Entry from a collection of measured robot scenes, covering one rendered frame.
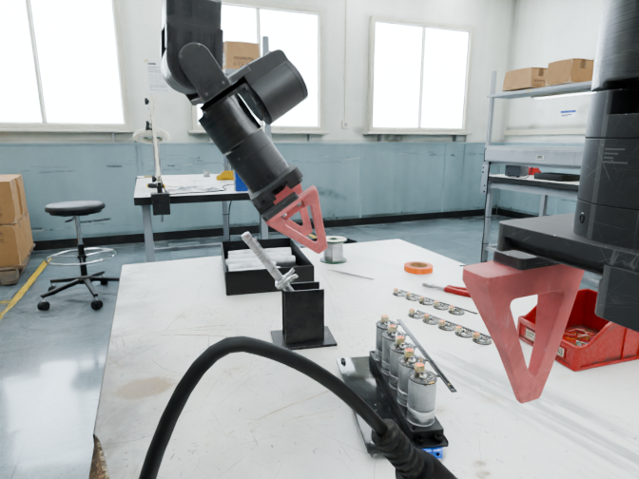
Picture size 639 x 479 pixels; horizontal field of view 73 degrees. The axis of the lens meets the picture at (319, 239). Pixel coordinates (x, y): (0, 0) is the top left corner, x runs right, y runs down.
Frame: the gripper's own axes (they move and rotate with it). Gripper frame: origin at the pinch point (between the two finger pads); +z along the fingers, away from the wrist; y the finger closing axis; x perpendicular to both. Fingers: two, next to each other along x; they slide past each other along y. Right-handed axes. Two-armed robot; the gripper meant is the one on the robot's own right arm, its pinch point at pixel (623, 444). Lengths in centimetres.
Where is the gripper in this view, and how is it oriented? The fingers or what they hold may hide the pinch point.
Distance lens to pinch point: 24.3
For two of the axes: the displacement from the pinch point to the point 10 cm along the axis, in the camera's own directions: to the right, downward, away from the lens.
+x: -9.2, 1.0, -3.7
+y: -3.9, -2.1, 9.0
